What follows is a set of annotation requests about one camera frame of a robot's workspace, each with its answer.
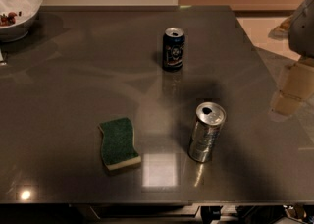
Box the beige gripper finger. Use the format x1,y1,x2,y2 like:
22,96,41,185
271,91,302,116
279,58,314,100

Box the blue pepsi can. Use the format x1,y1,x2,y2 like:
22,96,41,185
163,28,185,71

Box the silver soda can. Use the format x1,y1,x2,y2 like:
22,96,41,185
188,102,227,163

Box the green and yellow sponge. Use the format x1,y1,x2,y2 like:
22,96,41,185
99,118,141,171

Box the white bowl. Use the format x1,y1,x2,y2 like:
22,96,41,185
0,0,42,42

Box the red snack items in bowl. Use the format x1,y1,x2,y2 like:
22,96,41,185
0,12,22,27

